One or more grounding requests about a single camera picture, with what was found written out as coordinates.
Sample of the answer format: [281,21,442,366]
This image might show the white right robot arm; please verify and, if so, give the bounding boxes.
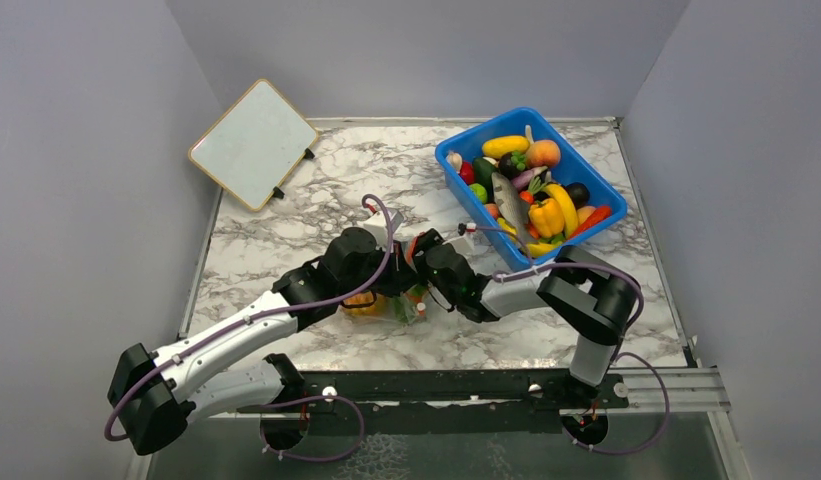
[410,233,644,407]

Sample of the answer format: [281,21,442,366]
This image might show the purple fake onion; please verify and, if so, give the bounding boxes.
[511,166,549,191]

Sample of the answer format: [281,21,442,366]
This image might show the beige fake garlic bulb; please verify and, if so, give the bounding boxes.
[445,151,463,172]

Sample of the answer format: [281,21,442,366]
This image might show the yellow fake squash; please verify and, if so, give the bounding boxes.
[481,135,531,159]

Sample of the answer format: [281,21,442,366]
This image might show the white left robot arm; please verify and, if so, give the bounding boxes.
[105,227,419,456]

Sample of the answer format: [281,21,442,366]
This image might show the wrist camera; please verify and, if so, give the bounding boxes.
[359,208,404,247]
[446,223,476,256]

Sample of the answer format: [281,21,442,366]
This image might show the blue plastic bin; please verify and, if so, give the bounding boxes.
[435,107,628,270]

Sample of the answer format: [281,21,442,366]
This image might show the grey fake fish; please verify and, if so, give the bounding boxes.
[491,173,536,244]

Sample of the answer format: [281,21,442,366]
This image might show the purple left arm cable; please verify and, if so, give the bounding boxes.
[103,193,395,463]

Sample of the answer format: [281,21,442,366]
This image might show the red fake pepper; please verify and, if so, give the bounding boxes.
[571,205,613,238]

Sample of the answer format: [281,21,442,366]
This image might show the green fake lime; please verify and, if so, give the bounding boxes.
[468,183,489,205]

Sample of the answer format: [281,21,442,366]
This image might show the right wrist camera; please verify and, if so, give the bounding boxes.
[446,223,476,256]

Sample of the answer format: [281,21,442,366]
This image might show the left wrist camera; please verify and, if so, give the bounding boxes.
[359,208,404,247]

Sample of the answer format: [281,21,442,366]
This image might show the black mounting rail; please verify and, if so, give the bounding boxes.
[240,368,629,436]

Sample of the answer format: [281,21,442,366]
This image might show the green fake leafy vegetable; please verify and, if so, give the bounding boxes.
[389,294,427,325]

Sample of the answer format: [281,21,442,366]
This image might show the yellow fake bell pepper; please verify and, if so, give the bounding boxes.
[529,199,565,238]

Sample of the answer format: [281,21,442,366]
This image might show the fake peach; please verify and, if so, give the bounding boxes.
[576,205,596,224]
[525,140,562,168]

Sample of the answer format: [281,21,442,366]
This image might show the purple fake mangosteen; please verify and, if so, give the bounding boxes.
[498,151,527,180]

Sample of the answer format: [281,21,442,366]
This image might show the white board wooden frame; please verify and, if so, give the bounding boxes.
[187,79,319,211]

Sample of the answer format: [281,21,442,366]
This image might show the red fake apple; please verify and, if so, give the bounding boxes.
[458,161,475,185]

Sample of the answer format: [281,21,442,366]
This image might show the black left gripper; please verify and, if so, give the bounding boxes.
[339,239,422,300]

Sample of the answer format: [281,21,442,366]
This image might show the clear zip top bag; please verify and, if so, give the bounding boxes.
[340,231,431,323]

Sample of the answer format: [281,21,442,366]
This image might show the orange fake pineapple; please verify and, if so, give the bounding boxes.
[341,292,387,317]

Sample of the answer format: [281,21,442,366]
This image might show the yellow fake banana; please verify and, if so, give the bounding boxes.
[543,183,580,239]

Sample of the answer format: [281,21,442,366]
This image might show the yellow banana in bin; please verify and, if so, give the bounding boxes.
[526,242,561,259]

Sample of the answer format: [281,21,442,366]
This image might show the dark fake plum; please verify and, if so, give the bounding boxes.
[564,182,590,209]

